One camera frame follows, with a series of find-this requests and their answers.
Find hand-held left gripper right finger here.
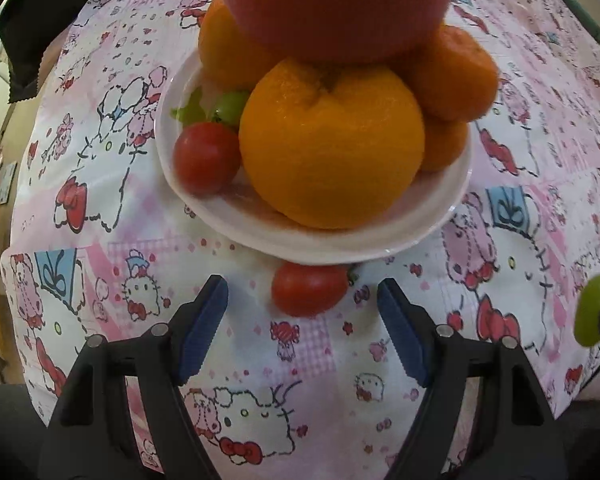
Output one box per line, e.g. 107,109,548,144
376,276,570,480

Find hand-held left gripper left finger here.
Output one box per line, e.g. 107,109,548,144
39,274,230,480

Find green grape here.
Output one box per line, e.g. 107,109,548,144
210,90,251,126
574,274,600,347

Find red cherry tomato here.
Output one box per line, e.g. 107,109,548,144
173,121,242,196
271,261,350,318

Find pink and white plate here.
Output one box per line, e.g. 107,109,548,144
155,47,473,266

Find small mandarin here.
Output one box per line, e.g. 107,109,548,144
397,24,500,123
417,112,470,173

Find large orange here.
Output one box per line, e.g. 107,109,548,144
238,56,426,231

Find red apple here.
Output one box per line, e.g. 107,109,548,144
219,0,455,66

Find pink cartoon printed tablecloth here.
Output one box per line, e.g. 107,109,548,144
0,0,600,480

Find small round orange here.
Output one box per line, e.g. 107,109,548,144
197,0,281,92

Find black cloth with zigzag edge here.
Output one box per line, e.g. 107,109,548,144
0,0,88,105

